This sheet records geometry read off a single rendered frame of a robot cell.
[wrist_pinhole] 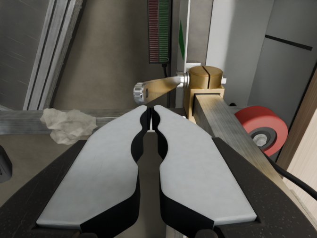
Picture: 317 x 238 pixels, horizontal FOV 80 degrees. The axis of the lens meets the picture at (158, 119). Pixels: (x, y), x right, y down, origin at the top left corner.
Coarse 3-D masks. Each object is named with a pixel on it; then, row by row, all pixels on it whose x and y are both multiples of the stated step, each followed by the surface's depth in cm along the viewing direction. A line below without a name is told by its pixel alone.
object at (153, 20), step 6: (150, 0) 36; (156, 0) 36; (150, 6) 36; (156, 6) 36; (150, 12) 37; (156, 12) 37; (150, 18) 37; (156, 18) 37; (150, 24) 38; (156, 24) 38; (150, 30) 38; (156, 30) 38; (150, 36) 39; (156, 36) 39; (150, 42) 39; (156, 42) 39; (150, 48) 40; (156, 48) 40; (150, 54) 41; (156, 54) 41; (150, 60) 41; (156, 60) 41
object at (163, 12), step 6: (162, 0) 36; (168, 0) 36; (162, 6) 36; (162, 12) 37; (162, 18) 37; (162, 24) 38; (162, 30) 38; (162, 36) 39; (162, 42) 39; (162, 48) 40; (162, 54) 41; (162, 60) 41
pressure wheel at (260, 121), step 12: (252, 108) 27; (264, 108) 27; (240, 120) 27; (252, 120) 26; (264, 120) 26; (276, 120) 26; (252, 132) 27; (264, 132) 27; (276, 132) 27; (264, 144) 28; (276, 144) 28
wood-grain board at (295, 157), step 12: (312, 84) 26; (312, 96) 26; (300, 108) 28; (312, 108) 26; (300, 120) 28; (312, 120) 26; (300, 132) 28; (312, 132) 28; (288, 144) 31; (300, 144) 29; (312, 144) 29; (288, 156) 31; (300, 156) 30; (312, 156) 30; (288, 168) 31; (300, 168) 31; (312, 168) 31; (288, 180) 33; (312, 180) 33; (300, 192) 34; (312, 204) 36
